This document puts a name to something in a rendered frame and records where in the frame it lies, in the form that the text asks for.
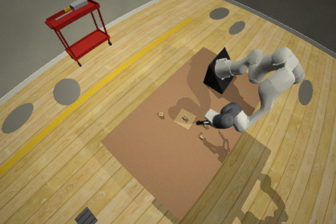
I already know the tan square mat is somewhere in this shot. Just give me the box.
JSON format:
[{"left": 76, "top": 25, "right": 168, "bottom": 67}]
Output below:
[{"left": 174, "top": 109, "right": 196, "bottom": 130}]

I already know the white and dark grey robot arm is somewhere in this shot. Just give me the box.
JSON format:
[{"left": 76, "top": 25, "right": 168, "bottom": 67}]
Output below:
[{"left": 204, "top": 47, "right": 305, "bottom": 132}]

